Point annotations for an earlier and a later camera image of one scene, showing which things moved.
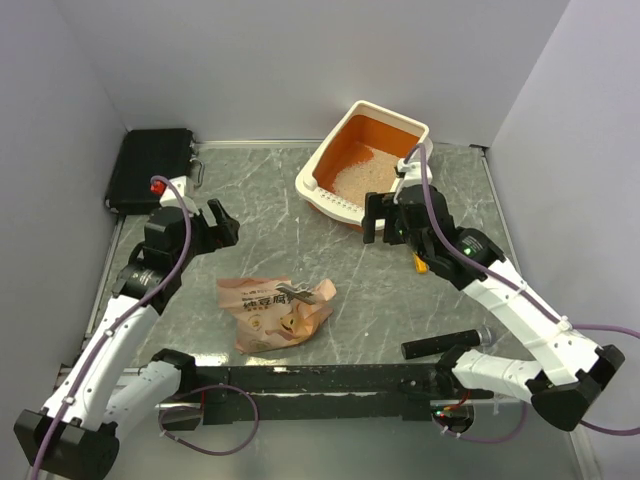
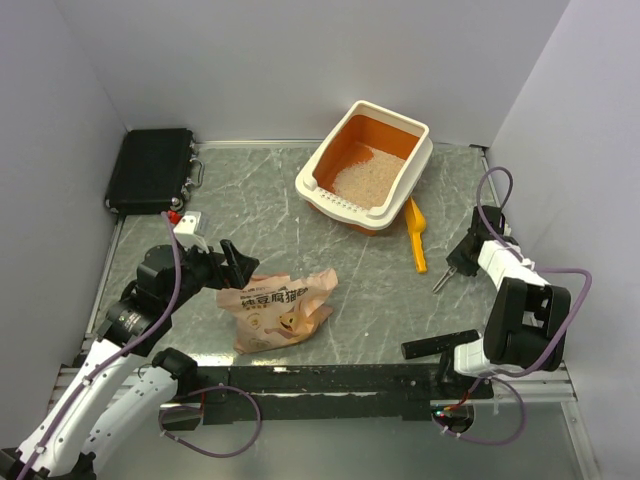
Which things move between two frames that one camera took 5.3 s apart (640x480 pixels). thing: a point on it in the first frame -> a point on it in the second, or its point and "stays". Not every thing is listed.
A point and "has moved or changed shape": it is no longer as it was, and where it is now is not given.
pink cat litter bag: (272, 313) has moved or changed shape
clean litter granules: (355, 180) stays
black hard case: (146, 154) stays
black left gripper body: (206, 239) -> (201, 269)
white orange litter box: (356, 157) stays
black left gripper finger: (218, 211) -> (241, 266)
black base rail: (275, 392) stays
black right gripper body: (394, 230) -> (462, 262)
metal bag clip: (299, 293) -> (444, 278)
